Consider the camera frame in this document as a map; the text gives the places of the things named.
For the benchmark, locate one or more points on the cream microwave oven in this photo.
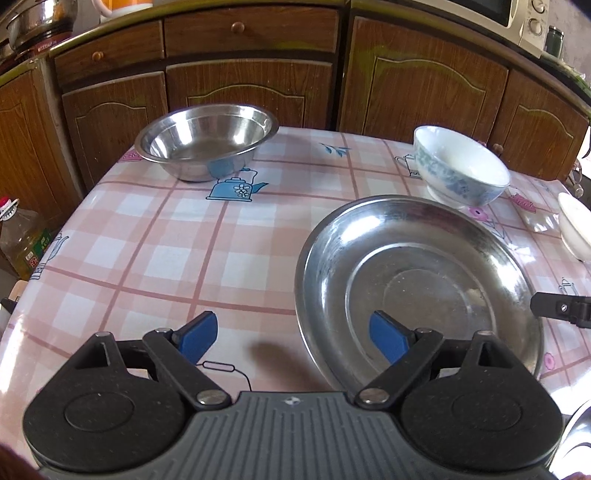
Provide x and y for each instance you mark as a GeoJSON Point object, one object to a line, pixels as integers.
{"type": "Point", "coordinates": [524, 24]}

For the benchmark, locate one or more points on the orange electric kettle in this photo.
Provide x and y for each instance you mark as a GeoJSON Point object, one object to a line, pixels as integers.
{"type": "Point", "coordinates": [110, 9]}

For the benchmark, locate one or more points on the large steel plate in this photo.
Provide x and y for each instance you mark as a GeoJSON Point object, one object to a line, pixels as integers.
{"type": "Point", "coordinates": [573, 455]}

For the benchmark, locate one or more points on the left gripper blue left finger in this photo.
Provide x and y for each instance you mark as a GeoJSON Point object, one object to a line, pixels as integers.
{"type": "Point", "coordinates": [175, 355]}

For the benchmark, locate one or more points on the red induction cooker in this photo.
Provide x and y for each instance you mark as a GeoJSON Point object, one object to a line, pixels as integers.
{"type": "Point", "coordinates": [8, 55]}

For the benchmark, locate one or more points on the small steel bowl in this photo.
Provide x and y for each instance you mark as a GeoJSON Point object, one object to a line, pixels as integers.
{"type": "Point", "coordinates": [206, 142]}

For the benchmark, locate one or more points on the green thermos bottle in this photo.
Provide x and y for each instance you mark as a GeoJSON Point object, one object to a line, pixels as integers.
{"type": "Point", "coordinates": [554, 42]}

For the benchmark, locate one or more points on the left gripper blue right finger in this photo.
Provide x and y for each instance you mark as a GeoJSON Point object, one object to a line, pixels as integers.
{"type": "Point", "coordinates": [410, 353]}

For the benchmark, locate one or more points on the brown wooden cabinet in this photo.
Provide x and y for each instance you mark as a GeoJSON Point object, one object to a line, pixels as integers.
{"type": "Point", "coordinates": [374, 68]}

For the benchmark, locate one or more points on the white ceramic bowl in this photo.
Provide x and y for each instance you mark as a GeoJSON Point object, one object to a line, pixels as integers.
{"type": "Point", "coordinates": [575, 226]}

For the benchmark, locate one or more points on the steel pot with lid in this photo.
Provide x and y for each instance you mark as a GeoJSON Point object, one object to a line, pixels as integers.
{"type": "Point", "coordinates": [40, 19]}

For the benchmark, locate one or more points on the blue floral ceramic bowl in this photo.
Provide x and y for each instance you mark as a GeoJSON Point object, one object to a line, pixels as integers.
{"type": "Point", "coordinates": [458, 170]}

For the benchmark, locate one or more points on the cooking oil bottle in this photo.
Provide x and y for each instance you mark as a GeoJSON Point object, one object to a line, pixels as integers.
{"type": "Point", "coordinates": [24, 237]}

